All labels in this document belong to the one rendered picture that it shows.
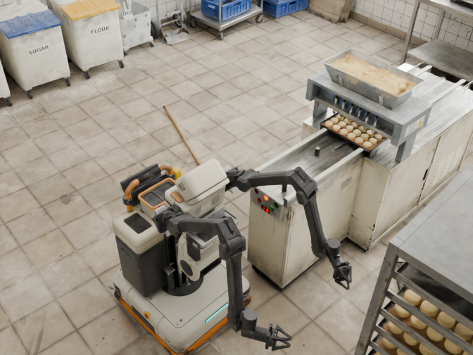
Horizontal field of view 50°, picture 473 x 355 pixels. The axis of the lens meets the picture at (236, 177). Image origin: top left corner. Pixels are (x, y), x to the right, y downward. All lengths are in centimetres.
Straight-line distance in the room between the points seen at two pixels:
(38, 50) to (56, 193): 167
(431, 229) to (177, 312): 193
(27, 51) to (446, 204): 452
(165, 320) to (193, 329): 17
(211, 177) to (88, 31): 352
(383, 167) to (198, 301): 140
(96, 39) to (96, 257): 267
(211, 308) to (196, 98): 281
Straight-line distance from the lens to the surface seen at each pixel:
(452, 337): 158
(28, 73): 556
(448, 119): 389
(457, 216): 157
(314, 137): 333
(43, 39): 547
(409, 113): 319
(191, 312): 310
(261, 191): 298
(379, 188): 339
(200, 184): 236
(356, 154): 324
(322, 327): 343
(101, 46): 578
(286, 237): 309
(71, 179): 451
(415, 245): 145
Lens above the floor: 283
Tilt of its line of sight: 41 degrees down
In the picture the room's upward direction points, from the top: 1 degrees clockwise
